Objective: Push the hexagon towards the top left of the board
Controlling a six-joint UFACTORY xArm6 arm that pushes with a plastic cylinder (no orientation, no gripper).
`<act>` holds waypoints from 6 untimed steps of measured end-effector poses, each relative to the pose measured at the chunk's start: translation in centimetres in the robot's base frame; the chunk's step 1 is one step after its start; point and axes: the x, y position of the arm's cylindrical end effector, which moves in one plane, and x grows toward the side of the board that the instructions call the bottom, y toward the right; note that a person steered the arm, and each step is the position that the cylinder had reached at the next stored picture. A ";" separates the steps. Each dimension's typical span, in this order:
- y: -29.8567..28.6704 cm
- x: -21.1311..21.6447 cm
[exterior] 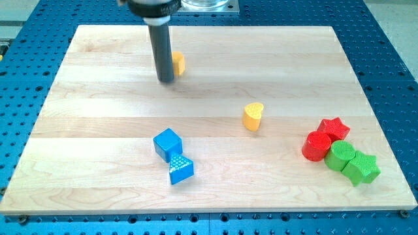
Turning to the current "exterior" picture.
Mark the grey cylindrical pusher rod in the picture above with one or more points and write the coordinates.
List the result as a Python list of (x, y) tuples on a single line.
[(162, 53)]

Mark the green star block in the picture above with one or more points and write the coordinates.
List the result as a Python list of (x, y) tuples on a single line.
[(362, 168)]

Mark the black robot tool mount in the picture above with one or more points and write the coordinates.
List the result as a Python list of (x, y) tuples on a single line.
[(153, 12)]

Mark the blue triangle block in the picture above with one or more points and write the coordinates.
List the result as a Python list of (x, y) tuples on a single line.
[(180, 168)]

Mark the yellow heart block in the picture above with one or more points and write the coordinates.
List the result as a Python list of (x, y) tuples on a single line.
[(252, 115)]

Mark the green cylinder block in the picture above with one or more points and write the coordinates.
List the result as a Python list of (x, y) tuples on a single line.
[(339, 154)]

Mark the red cylinder block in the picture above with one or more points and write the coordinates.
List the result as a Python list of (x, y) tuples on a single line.
[(316, 146)]

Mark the blue cube block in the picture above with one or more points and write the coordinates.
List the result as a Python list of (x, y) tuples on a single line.
[(167, 144)]

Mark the yellow hexagon block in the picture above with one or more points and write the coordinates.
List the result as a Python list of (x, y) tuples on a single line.
[(178, 62)]

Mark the red star block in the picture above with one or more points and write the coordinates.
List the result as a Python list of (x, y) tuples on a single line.
[(335, 129)]

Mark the light wooden board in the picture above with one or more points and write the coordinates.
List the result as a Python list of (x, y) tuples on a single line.
[(91, 150)]

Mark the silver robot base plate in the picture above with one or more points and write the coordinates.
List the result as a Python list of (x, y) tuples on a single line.
[(209, 7)]

